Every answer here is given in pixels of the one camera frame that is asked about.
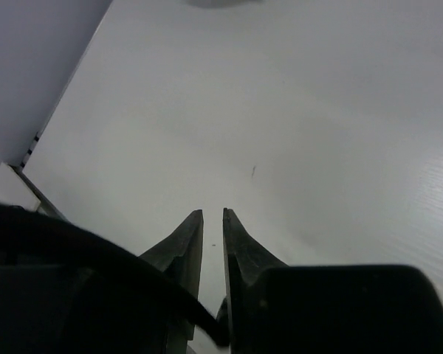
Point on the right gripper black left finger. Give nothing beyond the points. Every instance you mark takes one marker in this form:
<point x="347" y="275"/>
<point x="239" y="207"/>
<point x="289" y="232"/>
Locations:
<point x="179" y="257"/>

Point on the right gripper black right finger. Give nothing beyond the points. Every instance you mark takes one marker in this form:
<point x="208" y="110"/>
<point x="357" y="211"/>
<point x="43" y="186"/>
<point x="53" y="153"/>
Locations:
<point x="245" y="262"/>

